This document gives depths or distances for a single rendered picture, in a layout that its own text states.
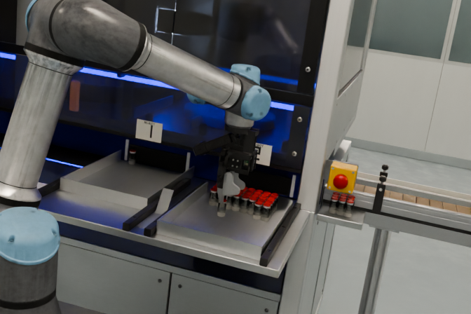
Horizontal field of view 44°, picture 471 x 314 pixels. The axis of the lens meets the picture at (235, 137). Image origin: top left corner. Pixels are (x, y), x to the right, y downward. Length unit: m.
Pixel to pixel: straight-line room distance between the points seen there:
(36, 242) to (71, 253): 0.97
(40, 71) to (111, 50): 0.17
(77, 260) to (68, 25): 1.13
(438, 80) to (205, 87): 5.14
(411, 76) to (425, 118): 0.46
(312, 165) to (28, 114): 0.81
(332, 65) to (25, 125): 0.82
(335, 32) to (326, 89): 0.15
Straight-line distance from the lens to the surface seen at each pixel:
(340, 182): 1.59
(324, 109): 1.59
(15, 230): 1.08
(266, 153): 1.65
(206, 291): 1.86
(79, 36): 1.05
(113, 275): 1.98
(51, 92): 1.15
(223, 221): 1.51
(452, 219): 1.77
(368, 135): 6.30
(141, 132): 1.77
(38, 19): 1.15
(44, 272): 1.10
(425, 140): 6.29
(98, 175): 1.76
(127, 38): 1.05
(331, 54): 1.57
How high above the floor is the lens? 1.46
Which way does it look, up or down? 14 degrees down
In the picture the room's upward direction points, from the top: 8 degrees clockwise
